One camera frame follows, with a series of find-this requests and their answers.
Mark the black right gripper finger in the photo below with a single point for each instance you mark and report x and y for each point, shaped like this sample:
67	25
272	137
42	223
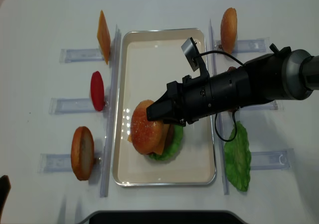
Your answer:
175	121
162	109

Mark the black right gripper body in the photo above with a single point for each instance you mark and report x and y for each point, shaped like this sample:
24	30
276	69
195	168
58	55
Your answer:
220	93

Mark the sesame top bun half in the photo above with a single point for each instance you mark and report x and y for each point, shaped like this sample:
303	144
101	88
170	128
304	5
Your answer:
142	130

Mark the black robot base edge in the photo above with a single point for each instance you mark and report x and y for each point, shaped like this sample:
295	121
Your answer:
163	217

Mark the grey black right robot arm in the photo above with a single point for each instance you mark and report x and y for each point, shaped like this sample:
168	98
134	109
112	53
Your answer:
283	75

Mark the lettuce leaf on burger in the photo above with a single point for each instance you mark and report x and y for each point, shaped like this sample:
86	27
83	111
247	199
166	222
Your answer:
171	151

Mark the meat patty on burger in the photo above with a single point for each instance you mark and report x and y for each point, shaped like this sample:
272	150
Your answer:
170	136

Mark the cheese slice on burger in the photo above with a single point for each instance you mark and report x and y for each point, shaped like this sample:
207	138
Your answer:
150	147

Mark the standing brown meat patty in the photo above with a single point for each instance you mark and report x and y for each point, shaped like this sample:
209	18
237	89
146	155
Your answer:
231	69

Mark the standing green lettuce leaf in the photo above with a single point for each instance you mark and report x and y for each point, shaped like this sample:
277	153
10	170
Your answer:
238	159

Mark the standing red tomato slice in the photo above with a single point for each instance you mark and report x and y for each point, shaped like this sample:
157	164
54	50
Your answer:
97	91

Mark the standing orange cheese slice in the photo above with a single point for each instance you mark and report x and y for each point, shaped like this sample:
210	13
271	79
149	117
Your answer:
103	37

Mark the clear lettuce pusher track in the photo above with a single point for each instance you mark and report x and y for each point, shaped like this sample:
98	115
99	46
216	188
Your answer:
272	160

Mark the clear tomato pusher track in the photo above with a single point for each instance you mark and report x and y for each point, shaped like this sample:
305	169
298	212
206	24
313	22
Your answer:
69	106

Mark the clear cheese pusher track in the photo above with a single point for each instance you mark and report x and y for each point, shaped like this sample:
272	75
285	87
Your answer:
80	55

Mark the white metal tray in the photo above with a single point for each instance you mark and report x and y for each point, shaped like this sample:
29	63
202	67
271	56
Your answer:
150	60

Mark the clear patty pusher track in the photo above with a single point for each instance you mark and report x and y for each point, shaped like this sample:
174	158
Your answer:
274	105

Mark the spare top bun half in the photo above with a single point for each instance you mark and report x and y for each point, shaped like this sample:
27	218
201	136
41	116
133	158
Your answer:
228	30

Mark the clear bun pusher track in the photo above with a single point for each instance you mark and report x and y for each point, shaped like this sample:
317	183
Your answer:
260	45
54	163

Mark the standing bottom bun half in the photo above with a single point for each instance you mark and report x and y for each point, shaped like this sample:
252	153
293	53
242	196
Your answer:
82	153

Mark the clear left bun pusher track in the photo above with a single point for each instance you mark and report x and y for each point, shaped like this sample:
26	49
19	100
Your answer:
54	163

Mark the dark left gripper tip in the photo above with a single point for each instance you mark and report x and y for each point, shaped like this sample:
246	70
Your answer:
5	187

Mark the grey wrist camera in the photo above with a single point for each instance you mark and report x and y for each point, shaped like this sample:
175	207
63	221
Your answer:
191	53

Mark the clear left divider rail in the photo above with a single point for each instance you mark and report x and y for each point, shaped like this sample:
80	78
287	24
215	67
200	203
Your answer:
114	62

